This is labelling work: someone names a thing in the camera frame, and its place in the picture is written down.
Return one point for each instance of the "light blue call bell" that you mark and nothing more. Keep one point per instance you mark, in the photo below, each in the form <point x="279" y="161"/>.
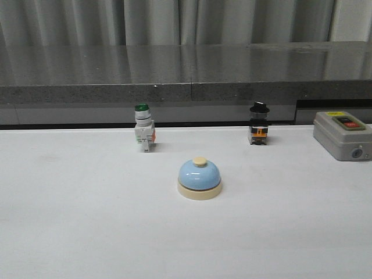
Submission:
<point x="199" y="179"/>

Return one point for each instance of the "grey stone counter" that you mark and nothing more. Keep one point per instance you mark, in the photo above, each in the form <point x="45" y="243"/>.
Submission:
<point x="201" y="85"/>

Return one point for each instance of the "grey curtain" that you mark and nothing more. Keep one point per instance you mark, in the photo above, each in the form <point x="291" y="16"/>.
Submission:
<point x="81" y="23"/>

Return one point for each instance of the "green push button switch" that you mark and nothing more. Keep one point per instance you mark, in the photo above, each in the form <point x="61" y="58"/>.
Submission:
<point x="145" y="126"/>

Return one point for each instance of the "black rotary selector switch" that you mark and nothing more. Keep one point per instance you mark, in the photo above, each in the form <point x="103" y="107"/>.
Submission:
<point x="258" y="130"/>

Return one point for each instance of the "grey power switch box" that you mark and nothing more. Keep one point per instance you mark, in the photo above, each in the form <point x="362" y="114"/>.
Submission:
<point x="344" y="136"/>

